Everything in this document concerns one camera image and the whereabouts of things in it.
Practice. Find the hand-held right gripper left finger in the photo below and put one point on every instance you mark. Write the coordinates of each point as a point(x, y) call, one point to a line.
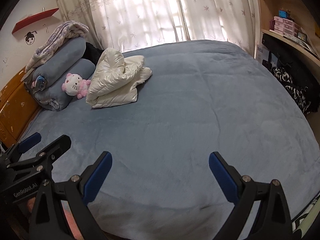
point(97, 177)

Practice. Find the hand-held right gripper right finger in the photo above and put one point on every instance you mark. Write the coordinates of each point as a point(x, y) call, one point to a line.
point(222, 177)

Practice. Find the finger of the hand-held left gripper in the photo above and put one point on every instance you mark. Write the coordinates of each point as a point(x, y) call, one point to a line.
point(30, 140)
point(58, 143)

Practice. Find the white shiny puffer jacket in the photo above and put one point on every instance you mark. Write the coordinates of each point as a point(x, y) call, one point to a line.
point(112, 80)

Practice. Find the orange wooden headboard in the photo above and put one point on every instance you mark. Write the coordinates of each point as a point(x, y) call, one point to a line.
point(12, 110)

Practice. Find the rolled blue blanket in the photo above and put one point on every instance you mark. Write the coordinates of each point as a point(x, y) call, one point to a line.
point(65, 52)
point(50, 98)

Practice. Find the small blue plush toy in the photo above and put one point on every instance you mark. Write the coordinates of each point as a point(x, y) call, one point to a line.
point(40, 81)

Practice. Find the pink white plush cat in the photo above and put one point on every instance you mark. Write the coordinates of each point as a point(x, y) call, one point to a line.
point(72, 83)

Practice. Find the black fuzzy garment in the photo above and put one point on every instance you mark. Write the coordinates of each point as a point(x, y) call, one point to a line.
point(91, 52)

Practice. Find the light green cloth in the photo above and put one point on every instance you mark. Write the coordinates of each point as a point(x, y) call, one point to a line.
point(312, 217)

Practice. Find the black white patterned cloth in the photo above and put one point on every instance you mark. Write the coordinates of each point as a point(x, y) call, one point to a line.
point(292, 90)

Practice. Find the folded floral white quilt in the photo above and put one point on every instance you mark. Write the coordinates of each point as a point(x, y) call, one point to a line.
point(67, 28)

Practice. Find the white cardboard box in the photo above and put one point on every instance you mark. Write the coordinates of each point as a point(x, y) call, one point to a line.
point(261, 53)

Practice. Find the black cloth pile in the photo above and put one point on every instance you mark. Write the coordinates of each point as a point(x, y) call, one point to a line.
point(300, 70)

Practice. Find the white leaf-print curtain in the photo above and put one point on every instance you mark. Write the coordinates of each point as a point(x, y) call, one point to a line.
point(125, 10)
point(217, 10)

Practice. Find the printed flat box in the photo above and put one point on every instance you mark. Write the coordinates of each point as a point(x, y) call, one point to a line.
point(303, 42)

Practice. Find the stack of pink boxes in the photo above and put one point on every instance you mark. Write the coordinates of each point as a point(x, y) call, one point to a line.
point(285, 27)

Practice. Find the small blue box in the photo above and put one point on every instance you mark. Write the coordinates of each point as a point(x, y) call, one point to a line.
point(284, 14)

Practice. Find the light wooden bookshelf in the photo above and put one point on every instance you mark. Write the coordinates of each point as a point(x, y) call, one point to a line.
point(282, 0)

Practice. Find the black face wall sticker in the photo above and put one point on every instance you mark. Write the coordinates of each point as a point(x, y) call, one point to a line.
point(30, 38)

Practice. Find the red wall shelf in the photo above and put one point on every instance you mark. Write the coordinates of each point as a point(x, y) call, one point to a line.
point(32, 20)

